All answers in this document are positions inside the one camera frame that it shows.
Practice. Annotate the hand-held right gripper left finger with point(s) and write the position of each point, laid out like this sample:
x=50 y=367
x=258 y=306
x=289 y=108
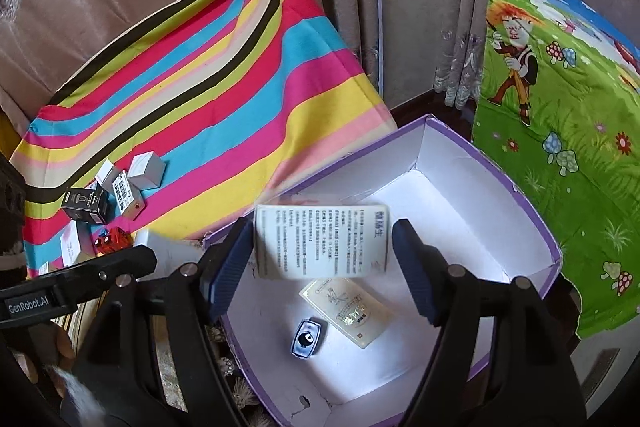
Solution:
x=227 y=269

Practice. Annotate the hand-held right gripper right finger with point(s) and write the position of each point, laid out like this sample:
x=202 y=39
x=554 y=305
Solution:
x=414 y=272

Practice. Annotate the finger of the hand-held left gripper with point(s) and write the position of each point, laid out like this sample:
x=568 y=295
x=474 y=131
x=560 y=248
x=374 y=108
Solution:
x=110 y=269

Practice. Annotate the red toy truck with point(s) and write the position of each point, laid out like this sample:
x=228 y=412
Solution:
x=112 y=241

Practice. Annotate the white printed medicine box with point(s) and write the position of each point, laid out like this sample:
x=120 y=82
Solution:
x=320 y=242

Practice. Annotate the purple cardboard box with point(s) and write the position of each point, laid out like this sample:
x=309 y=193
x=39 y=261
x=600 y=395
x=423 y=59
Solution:
x=500 y=227

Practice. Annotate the person's left hand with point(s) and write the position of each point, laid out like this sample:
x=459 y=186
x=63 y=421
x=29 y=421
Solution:
x=64 y=342

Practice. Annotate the white box with pink print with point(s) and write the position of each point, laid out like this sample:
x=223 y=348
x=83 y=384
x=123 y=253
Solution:
x=71 y=244

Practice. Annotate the white flat box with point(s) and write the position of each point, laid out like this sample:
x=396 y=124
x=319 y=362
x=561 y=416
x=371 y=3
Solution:
x=167 y=252

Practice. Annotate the small black box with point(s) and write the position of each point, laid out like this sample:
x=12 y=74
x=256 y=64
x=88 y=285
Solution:
x=85 y=205

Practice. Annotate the white barcode medicine box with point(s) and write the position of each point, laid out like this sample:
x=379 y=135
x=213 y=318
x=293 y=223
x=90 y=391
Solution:
x=127 y=196

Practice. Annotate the cream gold card box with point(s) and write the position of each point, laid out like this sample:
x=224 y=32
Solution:
x=345 y=309

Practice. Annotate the white lettered cube box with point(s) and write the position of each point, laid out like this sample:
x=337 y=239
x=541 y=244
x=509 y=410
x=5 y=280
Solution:
x=107 y=173

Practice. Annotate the furry white sleeve cuff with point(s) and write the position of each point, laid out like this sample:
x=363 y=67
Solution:
x=75 y=394

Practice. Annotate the small blue oval case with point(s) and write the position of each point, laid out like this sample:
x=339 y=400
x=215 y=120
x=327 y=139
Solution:
x=307 y=338

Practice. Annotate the plain white cube box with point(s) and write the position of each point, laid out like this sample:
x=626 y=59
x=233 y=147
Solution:
x=148 y=171

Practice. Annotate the lace doily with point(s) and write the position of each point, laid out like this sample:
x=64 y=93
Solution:
x=240 y=382

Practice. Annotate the yellow leather sofa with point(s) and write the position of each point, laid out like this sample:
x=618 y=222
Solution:
x=7 y=132

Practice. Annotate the colourful striped cloth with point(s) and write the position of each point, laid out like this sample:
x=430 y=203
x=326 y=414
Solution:
x=210 y=97

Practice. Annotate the green cartoon printed cloth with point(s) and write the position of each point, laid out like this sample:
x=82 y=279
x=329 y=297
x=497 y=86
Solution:
x=565 y=147

